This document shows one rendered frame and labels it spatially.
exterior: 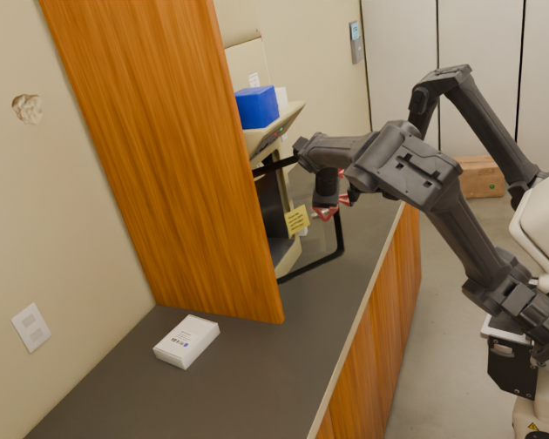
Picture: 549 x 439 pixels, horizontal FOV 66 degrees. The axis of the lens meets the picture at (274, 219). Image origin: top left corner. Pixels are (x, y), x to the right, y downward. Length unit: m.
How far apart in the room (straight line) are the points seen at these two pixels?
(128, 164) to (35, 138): 0.24
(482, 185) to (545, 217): 3.10
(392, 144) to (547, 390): 0.78
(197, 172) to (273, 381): 0.58
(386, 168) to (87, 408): 1.02
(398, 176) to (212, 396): 0.79
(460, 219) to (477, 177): 3.33
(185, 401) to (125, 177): 0.65
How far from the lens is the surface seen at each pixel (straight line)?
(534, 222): 0.95
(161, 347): 1.32
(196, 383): 1.23
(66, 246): 1.35
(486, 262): 0.79
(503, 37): 4.08
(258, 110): 1.12
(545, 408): 1.24
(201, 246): 1.28
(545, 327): 0.88
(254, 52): 1.35
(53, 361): 1.39
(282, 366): 1.19
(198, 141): 1.11
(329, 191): 1.09
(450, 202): 0.63
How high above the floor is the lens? 1.78
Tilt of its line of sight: 26 degrees down
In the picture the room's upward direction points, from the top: 12 degrees counter-clockwise
